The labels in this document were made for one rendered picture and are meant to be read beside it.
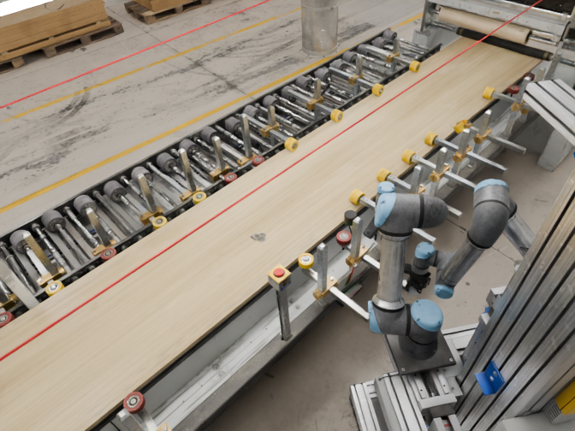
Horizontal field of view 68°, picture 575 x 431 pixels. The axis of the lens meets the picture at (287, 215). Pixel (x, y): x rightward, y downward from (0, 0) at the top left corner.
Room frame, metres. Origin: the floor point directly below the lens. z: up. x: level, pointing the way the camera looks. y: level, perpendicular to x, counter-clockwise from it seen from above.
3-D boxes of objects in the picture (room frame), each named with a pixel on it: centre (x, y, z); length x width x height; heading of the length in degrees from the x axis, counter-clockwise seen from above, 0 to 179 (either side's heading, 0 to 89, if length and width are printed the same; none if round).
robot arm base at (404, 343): (0.78, -0.48, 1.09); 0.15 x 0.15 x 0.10
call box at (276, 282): (1.03, 0.05, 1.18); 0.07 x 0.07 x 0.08; 41
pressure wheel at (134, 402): (0.69, 0.68, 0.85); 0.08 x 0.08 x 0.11
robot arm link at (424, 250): (1.14, -0.59, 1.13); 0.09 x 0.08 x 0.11; 68
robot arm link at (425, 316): (0.78, -0.47, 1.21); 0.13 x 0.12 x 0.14; 80
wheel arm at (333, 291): (1.19, -0.21, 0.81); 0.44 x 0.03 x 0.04; 41
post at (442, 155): (1.86, -0.90, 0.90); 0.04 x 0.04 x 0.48; 41
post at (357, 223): (1.37, -0.33, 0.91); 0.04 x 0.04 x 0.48; 41
